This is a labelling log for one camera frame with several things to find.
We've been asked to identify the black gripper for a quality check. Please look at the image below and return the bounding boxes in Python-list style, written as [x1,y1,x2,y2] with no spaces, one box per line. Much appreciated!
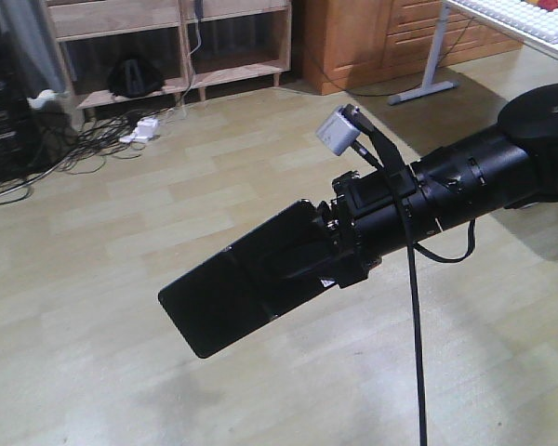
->
[255,167,441,286]

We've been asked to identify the black foldable phone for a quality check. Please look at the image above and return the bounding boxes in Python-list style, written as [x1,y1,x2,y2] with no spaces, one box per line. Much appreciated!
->
[158,200,337,358]

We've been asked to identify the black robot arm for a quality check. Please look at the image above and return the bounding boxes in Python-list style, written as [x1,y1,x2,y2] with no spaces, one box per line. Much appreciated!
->
[260,84,558,286]

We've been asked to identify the wooden shelf desk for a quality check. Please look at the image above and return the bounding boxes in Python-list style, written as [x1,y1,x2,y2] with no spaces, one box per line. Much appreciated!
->
[41,1,292,111]

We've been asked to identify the grey table legs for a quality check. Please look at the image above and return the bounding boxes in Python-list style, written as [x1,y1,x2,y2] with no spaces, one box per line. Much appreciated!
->
[387,1,458,106]

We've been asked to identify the wooden drawer cabinet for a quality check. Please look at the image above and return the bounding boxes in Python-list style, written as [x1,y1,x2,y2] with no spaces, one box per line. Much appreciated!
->
[290,0,526,97]

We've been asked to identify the white power strip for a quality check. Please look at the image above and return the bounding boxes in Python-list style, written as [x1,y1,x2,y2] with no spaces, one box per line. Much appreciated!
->
[118,117,159,144]

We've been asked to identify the black backpack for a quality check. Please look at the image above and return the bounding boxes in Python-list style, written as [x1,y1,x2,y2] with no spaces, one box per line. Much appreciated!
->
[107,55,165,98]

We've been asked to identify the white building block board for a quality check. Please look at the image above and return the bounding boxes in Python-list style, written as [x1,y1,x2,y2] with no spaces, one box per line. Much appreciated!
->
[444,0,558,59]

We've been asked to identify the black computer tower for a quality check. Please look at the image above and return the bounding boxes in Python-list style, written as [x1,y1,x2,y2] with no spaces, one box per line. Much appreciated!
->
[0,28,71,182]

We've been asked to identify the grey curtain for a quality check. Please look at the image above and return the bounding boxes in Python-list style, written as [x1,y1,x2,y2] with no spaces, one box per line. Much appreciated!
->
[0,0,69,98]

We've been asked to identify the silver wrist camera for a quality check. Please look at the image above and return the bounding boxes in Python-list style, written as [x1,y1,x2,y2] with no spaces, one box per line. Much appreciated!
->
[315,104,361,156]

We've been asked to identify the black camera cable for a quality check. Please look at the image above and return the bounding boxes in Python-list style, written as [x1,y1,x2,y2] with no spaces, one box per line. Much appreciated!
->
[348,104,478,446]

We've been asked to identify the tangled black floor cables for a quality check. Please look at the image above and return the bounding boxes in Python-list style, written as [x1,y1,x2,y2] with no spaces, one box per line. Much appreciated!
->
[0,104,187,205]

